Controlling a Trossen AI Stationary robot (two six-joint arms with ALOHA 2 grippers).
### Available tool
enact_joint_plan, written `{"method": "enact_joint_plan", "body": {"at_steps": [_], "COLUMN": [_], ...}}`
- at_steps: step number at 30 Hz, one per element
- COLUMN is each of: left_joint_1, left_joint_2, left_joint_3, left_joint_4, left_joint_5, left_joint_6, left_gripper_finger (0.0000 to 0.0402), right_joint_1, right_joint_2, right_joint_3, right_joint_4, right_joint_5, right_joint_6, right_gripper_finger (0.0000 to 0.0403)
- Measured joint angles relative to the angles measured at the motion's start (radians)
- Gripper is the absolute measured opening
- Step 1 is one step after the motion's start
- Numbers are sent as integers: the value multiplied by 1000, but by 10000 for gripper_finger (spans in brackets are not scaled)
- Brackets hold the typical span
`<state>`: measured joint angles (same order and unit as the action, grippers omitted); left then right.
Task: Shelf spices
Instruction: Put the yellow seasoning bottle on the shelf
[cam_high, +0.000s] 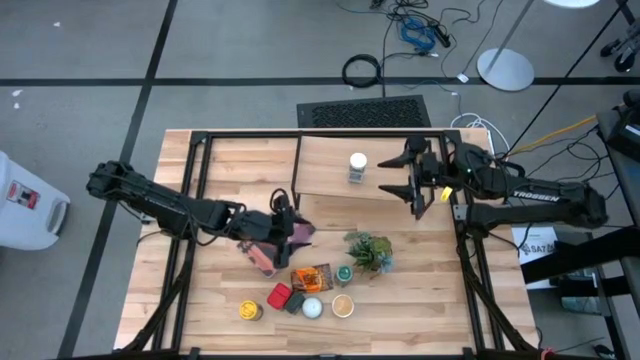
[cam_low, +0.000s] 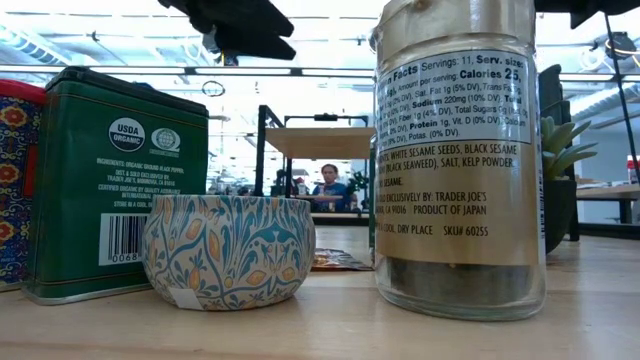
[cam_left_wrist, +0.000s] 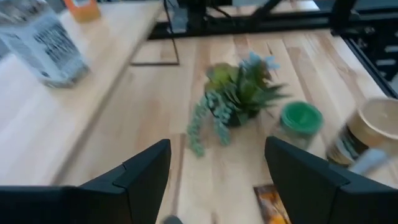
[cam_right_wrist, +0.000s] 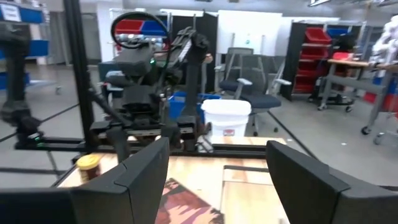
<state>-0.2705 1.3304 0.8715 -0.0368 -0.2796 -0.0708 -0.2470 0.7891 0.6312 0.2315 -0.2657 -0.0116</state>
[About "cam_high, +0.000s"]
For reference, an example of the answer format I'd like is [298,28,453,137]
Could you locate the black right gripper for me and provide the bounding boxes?
[376,148,454,222]

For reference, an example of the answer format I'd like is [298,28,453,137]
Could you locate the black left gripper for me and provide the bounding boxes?
[241,194,318,270]

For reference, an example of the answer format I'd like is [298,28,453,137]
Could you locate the book with purple landscape cover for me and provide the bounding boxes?
[236,219,319,280]

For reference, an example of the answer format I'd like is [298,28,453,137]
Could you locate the silver-lid bagel seasoning jar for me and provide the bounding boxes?
[347,152,369,185]

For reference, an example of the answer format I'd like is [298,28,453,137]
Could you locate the orange spice packet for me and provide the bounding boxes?
[290,263,335,294]

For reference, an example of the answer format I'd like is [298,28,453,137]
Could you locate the green-lid oregano jar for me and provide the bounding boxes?
[333,264,355,289]

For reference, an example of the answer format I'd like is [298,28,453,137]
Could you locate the red rectangular tin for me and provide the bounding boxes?
[266,282,294,311]

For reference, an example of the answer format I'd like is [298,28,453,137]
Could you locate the dark green rectangular tin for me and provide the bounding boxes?
[283,291,307,315]

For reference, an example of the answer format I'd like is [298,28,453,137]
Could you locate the wooden shelf with black frame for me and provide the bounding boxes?
[290,130,441,204]

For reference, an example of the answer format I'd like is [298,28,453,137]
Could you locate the succulent plant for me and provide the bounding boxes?
[343,230,395,279]

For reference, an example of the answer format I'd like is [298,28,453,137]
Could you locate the beige-lid round spice jar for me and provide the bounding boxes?
[331,293,356,319]

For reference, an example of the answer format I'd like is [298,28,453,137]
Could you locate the yellow-lid spice jar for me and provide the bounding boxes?
[238,298,265,322]

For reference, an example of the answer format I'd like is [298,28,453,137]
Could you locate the blue patterned candle tin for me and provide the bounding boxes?
[301,296,325,320]

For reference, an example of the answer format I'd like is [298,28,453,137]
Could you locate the black perforated floor panel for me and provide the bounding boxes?
[296,94,432,129]

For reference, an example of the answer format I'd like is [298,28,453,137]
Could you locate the silver round-base stand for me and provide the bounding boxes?
[476,0,535,93]

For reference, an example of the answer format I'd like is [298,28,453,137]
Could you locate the white printed sign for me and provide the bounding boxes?
[510,226,559,291]

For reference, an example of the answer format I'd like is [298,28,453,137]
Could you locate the black crossbar stand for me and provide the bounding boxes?
[519,224,640,301]

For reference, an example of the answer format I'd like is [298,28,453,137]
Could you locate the dark side desk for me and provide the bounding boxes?
[597,89,640,360]

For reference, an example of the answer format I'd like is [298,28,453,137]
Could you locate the white round lamp head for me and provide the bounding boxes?
[542,0,601,9]

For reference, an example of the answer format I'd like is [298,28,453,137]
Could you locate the black wheeled chair base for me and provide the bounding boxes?
[599,24,640,74]

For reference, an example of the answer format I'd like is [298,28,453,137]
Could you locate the white plastic bin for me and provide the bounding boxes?
[0,149,71,251]

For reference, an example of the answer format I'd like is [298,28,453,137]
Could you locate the white cable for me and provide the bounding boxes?
[449,112,511,154]

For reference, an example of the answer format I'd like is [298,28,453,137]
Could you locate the black metal table frame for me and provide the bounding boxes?
[117,128,539,360]

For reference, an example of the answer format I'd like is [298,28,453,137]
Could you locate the black coiled cable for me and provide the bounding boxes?
[341,53,384,90]

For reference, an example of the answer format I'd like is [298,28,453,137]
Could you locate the blue coiled cable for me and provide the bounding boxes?
[399,17,437,52]

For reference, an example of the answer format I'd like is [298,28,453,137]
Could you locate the yellow cable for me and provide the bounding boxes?
[509,115,599,155]

